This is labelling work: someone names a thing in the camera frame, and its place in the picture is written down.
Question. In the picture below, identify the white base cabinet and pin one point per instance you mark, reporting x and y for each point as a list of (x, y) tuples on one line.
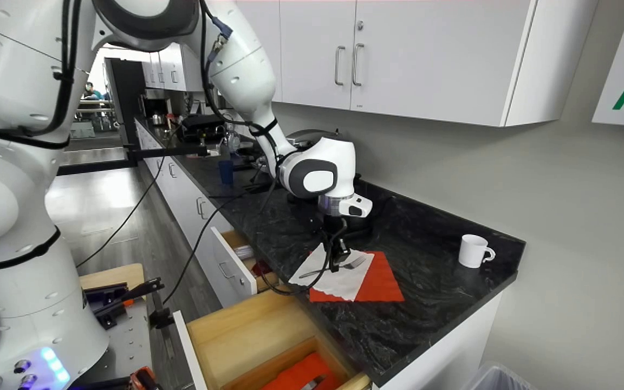
[(442, 354)]

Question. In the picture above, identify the small open wooden drawer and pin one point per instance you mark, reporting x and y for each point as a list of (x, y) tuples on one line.
[(238, 263)]

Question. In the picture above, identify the trash bin with plastic bag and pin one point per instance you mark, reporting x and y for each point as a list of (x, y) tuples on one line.
[(500, 380)]

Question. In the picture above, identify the white mug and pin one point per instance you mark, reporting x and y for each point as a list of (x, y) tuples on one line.
[(474, 252)]

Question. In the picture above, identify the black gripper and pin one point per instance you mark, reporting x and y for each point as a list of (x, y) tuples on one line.
[(336, 230)]

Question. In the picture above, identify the wooden board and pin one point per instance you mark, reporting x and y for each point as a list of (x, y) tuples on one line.
[(114, 273)]

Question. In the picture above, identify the white wall cabinet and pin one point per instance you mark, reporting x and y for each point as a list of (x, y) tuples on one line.
[(428, 56)]

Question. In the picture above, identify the black silver coffee machine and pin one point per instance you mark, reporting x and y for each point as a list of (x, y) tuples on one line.
[(201, 125)]

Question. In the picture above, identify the black orange clamp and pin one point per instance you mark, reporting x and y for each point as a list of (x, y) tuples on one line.
[(121, 295)]

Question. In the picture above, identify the large open wooden drawer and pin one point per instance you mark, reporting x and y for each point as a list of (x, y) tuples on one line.
[(254, 339)]

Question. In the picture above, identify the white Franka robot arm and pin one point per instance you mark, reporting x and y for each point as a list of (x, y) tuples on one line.
[(44, 164)]

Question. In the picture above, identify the white paper napkin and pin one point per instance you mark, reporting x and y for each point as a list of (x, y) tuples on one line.
[(325, 278)]

